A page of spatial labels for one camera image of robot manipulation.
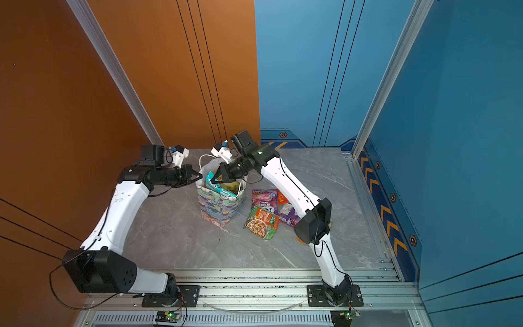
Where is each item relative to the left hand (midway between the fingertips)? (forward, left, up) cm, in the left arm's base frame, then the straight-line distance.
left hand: (201, 173), depth 78 cm
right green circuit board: (-42, -55, -25) cm, 73 cm away
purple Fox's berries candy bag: (+3, -25, -22) cm, 34 cm away
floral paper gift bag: (-9, -8, -6) cm, 13 cm away
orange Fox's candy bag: (-27, -35, +3) cm, 45 cm away
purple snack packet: (-5, -35, -23) cm, 42 cm away
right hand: (-6, -6, +3) cm, 9 cm away
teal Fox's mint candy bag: (-7, -7, +1) cm, 10 cm away
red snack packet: (+4, -32, -24) cm, 40 cm away
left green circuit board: (-43, +9, -27) cm, 52 cm away
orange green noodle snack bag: (-8, -23, -24) cm, 35 cm away
